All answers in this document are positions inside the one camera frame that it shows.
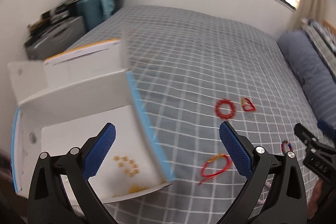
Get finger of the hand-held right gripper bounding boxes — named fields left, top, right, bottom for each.
left=317, top=119, right=336, bottom=136
left=294, top=123, right=320, bottom=147

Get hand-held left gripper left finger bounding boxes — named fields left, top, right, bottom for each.
left=28, top=122, right=118, bottom=224

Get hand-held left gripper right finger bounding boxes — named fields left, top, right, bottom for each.
left=210, top=121, right=309, bottom=224

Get red cord bracelet gold tube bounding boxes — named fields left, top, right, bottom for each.
left=198, top=153, right=232, bottom=186

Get multicoloured bead bracelet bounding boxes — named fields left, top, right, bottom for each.
left=280, top=140, right=293, bottom=155

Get red cord bracelet brown beads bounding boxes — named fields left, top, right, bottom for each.
left=241, top=97, right=257, bottom=112

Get red bead bracelet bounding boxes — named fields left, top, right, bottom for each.
left=215, top=98, right=237, bottom=120

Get white cardboard box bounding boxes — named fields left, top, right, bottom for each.
left=7, top=39, right=176, bottom=205

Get person's right hand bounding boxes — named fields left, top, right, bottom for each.
left=310, top=179, right=326, bottom=215

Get blue pillow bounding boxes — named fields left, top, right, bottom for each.
left=277, top=31, right=336, bottom=125

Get patterned folded blanket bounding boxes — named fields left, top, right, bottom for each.
left=300, top=18, right=336, bottom=71

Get grey checked bed sheet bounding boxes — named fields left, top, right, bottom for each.
left=63, top=5, right=324, bottom=224

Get dark grey suitcase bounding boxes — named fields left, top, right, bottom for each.
left=24, top=36, right=54, bottom=61

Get light grey suitcase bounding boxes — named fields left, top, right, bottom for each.
left=47, top=16, right=88, bottom=56

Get teal suitcase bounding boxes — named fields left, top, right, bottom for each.
left=75, top=0, right=105, bottom=32

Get light blue towel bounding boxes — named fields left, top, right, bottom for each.
left=99, top=0, right=116, bottom=21

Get pile of dark gadgets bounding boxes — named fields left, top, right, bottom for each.
left=27, top=0, right=101, bottom=36

